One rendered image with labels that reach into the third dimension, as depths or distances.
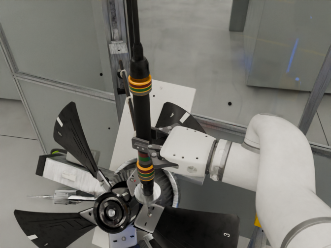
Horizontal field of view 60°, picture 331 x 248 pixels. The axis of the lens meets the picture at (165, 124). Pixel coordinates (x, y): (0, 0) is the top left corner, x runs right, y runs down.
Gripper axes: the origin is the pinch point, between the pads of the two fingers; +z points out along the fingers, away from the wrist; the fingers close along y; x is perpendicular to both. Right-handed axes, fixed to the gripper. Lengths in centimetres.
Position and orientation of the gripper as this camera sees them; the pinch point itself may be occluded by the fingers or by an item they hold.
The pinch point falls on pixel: (145, 138)
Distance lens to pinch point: 64.1
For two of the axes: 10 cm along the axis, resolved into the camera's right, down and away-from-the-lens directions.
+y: 3.7, -6.1, 7.0
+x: 0.0, -7.5, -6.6
